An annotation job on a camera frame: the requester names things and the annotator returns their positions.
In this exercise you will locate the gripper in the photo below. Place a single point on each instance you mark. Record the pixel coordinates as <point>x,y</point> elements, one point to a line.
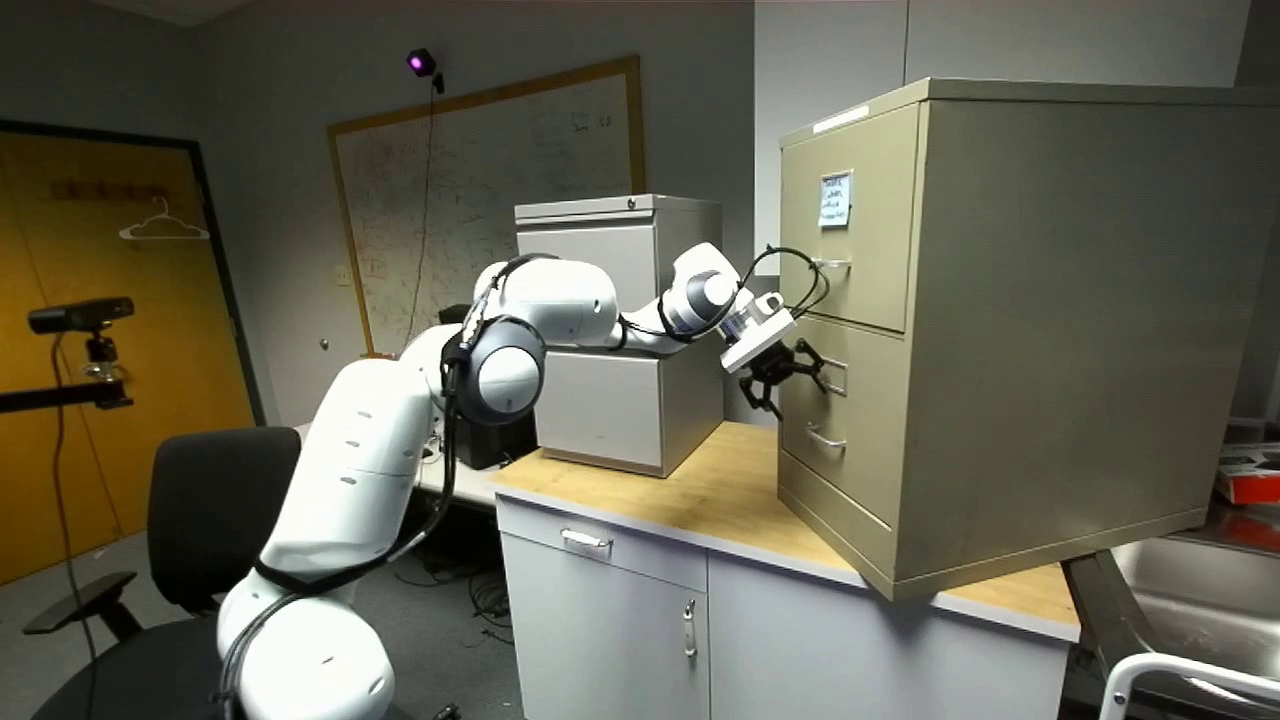
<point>772,368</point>

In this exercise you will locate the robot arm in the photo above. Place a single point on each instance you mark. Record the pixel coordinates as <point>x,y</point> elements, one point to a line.
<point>340,480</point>

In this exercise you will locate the beige drawer with label holder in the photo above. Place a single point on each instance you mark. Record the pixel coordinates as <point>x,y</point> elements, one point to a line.
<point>865,460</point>

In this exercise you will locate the small grey file cabinet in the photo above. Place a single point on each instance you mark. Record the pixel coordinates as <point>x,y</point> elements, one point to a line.
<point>620,410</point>

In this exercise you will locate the beige drawer with paper note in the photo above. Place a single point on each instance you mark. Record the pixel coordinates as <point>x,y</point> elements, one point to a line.
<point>870,200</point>

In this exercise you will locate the grey counter drawer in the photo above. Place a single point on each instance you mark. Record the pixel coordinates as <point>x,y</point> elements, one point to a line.
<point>640,545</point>

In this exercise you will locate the beige file cabinet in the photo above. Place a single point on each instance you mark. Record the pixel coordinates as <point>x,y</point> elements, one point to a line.
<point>1050,330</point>

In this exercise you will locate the white paper note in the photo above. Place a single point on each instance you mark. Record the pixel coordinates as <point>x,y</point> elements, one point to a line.
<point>835,199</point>

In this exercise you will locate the wide grey counter door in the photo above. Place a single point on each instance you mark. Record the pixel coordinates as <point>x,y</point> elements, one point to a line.
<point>860,660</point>

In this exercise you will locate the steel sink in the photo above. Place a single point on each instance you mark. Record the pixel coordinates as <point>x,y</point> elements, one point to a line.
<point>1200,600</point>

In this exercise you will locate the red box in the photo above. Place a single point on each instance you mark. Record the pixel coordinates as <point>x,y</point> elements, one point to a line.
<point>1250,480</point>

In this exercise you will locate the black office chair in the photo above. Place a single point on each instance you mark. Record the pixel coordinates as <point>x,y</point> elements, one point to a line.
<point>215,510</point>

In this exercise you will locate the white clothes hanger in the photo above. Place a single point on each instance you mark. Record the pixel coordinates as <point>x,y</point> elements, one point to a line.
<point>163,230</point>

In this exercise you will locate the orange door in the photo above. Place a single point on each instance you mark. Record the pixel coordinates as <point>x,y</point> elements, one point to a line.
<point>110,400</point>

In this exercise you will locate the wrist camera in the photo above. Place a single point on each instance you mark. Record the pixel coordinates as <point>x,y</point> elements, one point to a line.
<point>758,346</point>

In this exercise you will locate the whiteboard with wooden frame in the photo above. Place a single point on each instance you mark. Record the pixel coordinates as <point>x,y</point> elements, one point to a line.
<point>480,190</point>

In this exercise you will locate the white metal frame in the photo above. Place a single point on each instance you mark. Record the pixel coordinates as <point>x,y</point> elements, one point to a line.
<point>1180,675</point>

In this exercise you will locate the camera on mount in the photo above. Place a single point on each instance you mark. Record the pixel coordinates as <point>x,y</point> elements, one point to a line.
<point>80,315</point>
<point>422,63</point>

